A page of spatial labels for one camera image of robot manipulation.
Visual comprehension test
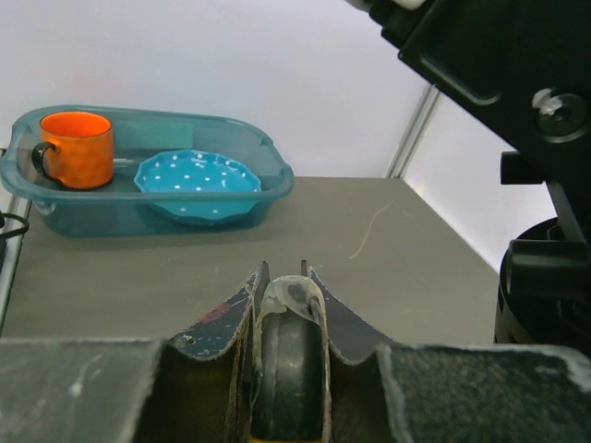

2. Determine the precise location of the yellow utility knife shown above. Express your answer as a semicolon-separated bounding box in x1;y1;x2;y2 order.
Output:
248;275;332;442

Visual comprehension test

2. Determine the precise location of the teal plastic bin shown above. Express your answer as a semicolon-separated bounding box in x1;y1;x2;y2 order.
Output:
1;105;295;237

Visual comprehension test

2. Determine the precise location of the blue perforated plate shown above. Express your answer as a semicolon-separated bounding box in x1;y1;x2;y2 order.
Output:
134;150;262;226

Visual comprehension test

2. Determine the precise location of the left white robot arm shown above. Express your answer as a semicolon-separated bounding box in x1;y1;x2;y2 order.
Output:
356;0;590;353

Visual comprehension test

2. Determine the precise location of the orange cup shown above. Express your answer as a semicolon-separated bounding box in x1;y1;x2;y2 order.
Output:
30;111;115;190

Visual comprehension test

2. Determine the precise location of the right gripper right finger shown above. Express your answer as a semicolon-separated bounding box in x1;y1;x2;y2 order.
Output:
301;260;406;442

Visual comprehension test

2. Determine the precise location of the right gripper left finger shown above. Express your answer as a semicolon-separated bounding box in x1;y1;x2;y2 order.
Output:
134;262;270;442

